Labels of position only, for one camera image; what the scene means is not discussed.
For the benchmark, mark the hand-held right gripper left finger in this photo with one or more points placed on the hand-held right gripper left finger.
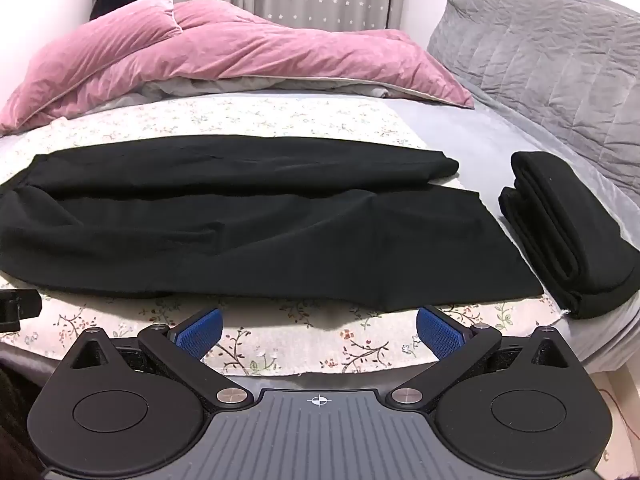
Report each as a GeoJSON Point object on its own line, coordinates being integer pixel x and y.
{"type": "Point", "coordinates": [200, 332]}

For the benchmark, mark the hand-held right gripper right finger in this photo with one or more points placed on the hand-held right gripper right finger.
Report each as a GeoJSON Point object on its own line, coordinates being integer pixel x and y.
{"type": "Point", "coordinates": [440, 332]}

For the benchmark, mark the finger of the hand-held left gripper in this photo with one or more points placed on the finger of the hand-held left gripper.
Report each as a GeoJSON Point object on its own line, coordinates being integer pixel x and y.
{"type": "Point", "coordinates": [20, 305]}

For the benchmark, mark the black pants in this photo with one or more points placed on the black pants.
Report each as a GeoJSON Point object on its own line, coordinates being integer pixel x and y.
{"type": "Point", "coordinates": [560, 230]}
{"type": "Point", "coordinates": [250, 230]}

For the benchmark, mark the folded black pants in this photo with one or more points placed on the folded black pants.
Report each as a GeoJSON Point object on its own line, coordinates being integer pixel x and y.
{"type": "Point", "coordinates": [560, 230]}

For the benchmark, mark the grey bed base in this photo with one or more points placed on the grey bed base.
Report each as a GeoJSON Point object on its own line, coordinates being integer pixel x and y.
{"type": "Point", "coordinates": [20, 358]}

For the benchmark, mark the grey bed sheet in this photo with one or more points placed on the grey bed sheet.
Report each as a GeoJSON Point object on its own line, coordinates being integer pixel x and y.
{"type": "Point", "coordinates": [475, 130]}

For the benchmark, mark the floral bed sheet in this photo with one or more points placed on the floral bed sheet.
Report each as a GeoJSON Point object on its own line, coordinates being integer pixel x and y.
{"type": "Point", "coordinates": [280, 115]}

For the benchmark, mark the pink duvet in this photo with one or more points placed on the pink duvet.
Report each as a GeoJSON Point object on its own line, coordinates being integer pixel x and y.
{"type": "Point", "coordinates": [200, 55]}

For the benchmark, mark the grey blanket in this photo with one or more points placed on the grey blanket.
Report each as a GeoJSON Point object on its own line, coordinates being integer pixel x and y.
{"type": "Point", "coordinates": [540, 60]}

